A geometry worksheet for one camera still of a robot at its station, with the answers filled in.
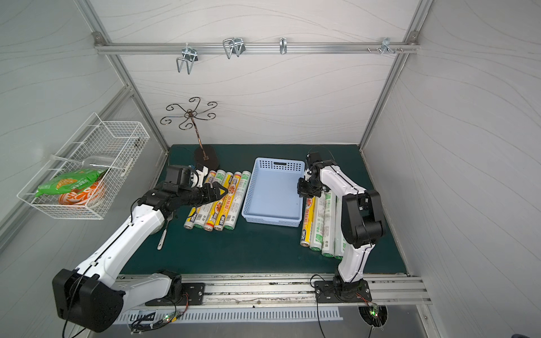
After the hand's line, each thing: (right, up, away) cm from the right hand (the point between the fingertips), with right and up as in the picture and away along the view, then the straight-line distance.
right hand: (301, 193), depth 93 cm
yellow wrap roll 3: (-34, -6, 0) cm, 35 cm away
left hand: (-32, +2, -15) cm, 35 cm away
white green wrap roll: (-29, -3, +1) cm, 29 cm away
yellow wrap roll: (-49, -11, -4) cm, 50 cm away
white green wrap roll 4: (+14, -19, -11) cm, 26 cm away
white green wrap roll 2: (+6, -12, -5) cm, 14 cm away
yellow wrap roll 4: (+2, -12, -5) cm, 13 cm away
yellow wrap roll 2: (-38, -7, 0) cm, 39 cm away
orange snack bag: (-70, +3, -31) cm, 76 cm away
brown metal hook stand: (-50, +18, +18) cm, 56 cm away
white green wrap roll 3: (+11, -12, -7) cm, 17 cm away
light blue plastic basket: (-13, -3, +11) cm, 18 cm away
